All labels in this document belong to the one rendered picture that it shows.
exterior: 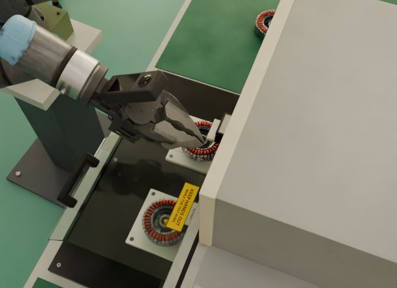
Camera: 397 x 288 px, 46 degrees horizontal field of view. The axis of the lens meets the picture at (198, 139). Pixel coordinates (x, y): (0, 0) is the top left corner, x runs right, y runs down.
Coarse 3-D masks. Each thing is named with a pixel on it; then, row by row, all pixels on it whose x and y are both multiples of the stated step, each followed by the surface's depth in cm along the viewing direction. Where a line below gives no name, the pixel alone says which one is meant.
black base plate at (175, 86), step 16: (176, 80) 137; (192, 80) 137; (176, 96) 134; (192, 96) 134; (208, 96) 134; (224, 96) 134; (192, 112) 131; (208, 112) 131; (224, 112) 131; (160, 144) 126; (64, 256) 110; (80, 256) 110; (96, 256) 110; (64, 272) 109; (80, 272) 109; (96, 272) 109; (112, 272) 109; (128, 272) 109
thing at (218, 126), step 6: (228, 114) 113; (216, 120) 117; (222, 120) 112; (228, 120) 112; (216, 126) 116; (222, 126) 111; (210, 132) 115; (216, 132) 110; (222, 132) 110; (210, 138) 114; (216, 138) 112
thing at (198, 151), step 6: (198, 120) 124; (198, 126) 123; (204, 126) 123; (210, 126) 123; (186, 132) 122; (204, 132) 125; (204, 138) 123; (204, 144) 121; (216, 144) 120; (186, 150) 120; (192, 150) 119; (198, 150) 119; (204, 150) 119; (210, 150) 119; (216, 150) 120; (198, 156) 119; (204, 156) 119; (210, 156) 120
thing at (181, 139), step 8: (160, 128) 76; (168, 128) 76; (168, 136) 76; (176, 136) 76; (184, 136) 77; (192, 136) 78; (168, 144) 80; (176, 144) 77; (184, 144) 77; (192, 144) 78; (200, 144) 79
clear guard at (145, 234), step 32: (128, 160) 90; (160, 160) 90; (192, 160) 90; (96, 192) 87; (128, 192) 87; (160, 192) 87; (64, 224) 86; (96, 224) 84; (128, 224) 84; (160, 224) 84; (128, 256) 81; (160, 256) 81
